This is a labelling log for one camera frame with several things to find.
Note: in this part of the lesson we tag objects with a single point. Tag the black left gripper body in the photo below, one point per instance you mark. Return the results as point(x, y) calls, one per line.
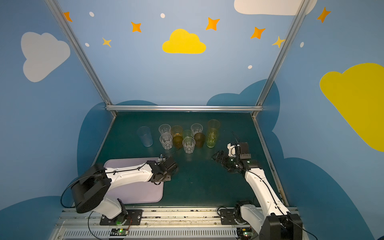
point(170, 165)

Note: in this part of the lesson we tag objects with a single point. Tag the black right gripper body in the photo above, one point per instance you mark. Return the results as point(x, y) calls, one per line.
point(226, 159)

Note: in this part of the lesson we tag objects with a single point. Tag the lilac plastic tray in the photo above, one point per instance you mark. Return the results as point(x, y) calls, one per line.
point(136, 193)

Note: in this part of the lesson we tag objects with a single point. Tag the clear faceted glass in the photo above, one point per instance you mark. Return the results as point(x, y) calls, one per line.
point(166, 140)
point(189, 144)
point(165, 129)

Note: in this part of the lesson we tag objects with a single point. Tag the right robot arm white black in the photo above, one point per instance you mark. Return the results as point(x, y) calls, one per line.
point(273, 221)

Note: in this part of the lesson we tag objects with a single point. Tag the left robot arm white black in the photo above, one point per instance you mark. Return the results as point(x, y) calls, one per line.
point(90, 190)

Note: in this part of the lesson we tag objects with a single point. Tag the dark amber dimpled glass left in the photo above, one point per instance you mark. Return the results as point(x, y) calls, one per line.
point(178, 142)

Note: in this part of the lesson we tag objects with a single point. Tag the dark amber dimpled glass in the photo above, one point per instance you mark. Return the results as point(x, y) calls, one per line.
point(178, 142)
point(199, 139)

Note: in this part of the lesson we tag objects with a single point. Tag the tall green glass front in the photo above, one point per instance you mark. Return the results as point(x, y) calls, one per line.
point(212, 137)

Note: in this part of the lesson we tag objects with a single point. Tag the yellow amber smooth glass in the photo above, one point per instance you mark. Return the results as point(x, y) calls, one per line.
point(177, 131)

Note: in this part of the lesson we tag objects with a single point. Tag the frosted blue tall cup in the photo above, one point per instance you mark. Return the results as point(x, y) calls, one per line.
point(145, 135)

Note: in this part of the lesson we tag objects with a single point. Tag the pale green small glass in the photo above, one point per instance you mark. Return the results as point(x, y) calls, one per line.
point(187, 133)

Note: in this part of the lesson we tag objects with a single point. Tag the tall green yellow glass rear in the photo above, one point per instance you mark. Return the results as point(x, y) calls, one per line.
point(213, 127)

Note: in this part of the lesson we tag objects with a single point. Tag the dark amber dimpled glass right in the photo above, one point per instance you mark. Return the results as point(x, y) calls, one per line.
point(199, 139)

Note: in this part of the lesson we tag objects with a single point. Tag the clear smooth glass rear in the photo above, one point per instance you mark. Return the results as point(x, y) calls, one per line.
point(196, 128)

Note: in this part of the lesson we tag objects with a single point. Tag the right green circuit board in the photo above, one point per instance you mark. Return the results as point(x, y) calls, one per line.
point(245, 233)

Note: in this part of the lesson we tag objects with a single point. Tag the green circuit board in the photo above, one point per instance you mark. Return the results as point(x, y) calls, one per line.
point(245, 233)
point(119, 232)

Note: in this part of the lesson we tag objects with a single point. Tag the left green circuit board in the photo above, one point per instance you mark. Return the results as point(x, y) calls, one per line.
point(119, 232)

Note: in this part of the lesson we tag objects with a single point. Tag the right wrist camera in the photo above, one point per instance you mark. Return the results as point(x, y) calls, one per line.
point(239, 151)

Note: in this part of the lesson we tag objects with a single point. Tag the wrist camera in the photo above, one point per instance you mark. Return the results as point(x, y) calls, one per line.
point(239, 151)
point(163, 157)

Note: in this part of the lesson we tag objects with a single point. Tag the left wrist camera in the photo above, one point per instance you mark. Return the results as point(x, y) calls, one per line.
point(163, 157)

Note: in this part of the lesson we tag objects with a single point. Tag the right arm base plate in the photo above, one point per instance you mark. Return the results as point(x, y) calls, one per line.
point(227, 216)

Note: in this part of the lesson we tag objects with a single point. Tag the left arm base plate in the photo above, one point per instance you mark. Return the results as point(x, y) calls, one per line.
point(135, 216)

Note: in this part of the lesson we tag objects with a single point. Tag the aluminium frame right post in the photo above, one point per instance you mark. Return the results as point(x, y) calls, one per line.
point(290, 37)

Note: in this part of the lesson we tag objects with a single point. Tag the aluminium frame post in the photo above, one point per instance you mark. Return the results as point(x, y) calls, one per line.
point(64, 24)
point(290, 37)

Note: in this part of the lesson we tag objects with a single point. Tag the aluminium frame horizontal bar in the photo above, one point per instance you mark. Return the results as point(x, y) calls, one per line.
point(144, 108)

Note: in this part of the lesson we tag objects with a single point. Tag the aluminium rail front base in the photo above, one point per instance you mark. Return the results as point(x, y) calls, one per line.
point(157, 223)

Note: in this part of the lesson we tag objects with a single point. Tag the aluminium frame left post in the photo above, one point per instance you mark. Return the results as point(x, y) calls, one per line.
point(64, 24)

